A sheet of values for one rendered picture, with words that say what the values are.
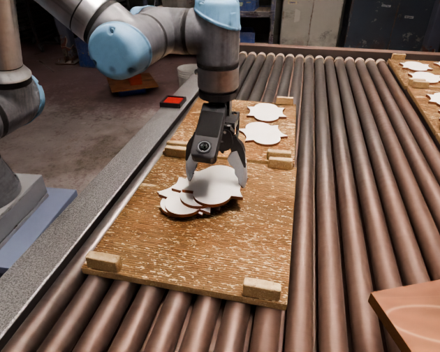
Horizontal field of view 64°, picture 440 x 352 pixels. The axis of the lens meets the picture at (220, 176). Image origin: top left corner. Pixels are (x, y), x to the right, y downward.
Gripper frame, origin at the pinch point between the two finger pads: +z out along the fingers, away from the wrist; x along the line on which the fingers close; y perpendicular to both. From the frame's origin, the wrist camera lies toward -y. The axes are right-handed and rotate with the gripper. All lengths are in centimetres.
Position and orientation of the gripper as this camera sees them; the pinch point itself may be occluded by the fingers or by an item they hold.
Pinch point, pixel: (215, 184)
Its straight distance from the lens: 74.6
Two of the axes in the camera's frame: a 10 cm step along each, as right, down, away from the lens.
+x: -9.8, -1.2, 1.8
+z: 0.0, 8.4, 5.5
